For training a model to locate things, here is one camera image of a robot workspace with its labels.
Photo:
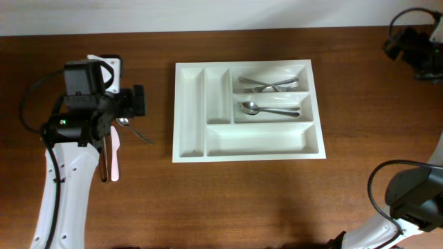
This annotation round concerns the large steel spoon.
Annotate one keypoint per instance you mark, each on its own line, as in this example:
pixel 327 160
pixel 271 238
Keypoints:
pixel 287 108
pixel 251 108

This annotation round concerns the steel serving tongs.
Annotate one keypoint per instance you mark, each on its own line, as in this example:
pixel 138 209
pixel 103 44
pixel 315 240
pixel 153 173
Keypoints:
pixel 104 176

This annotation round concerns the small steel teaspoon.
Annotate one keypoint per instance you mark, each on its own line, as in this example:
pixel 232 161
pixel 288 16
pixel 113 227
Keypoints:
pixel 125 122

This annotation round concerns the white plastic cutlery tray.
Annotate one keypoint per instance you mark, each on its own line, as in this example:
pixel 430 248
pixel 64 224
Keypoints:
pixel 239 111

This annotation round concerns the pink plastic knife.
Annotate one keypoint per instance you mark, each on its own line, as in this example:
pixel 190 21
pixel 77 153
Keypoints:
pixel 115 145

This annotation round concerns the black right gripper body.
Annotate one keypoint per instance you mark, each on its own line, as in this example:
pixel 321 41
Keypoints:
pixel 427 58

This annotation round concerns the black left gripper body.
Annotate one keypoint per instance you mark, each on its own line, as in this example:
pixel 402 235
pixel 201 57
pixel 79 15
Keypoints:
pixel 121 105

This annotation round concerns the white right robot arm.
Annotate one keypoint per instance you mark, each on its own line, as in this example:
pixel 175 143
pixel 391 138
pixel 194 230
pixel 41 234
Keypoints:
pixel 413 198

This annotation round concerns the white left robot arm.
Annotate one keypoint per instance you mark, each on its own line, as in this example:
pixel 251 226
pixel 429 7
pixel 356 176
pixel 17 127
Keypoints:
pixel 69 173

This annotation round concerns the steel fork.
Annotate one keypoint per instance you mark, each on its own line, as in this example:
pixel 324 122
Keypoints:
pixel 273 85
pixel 256 82

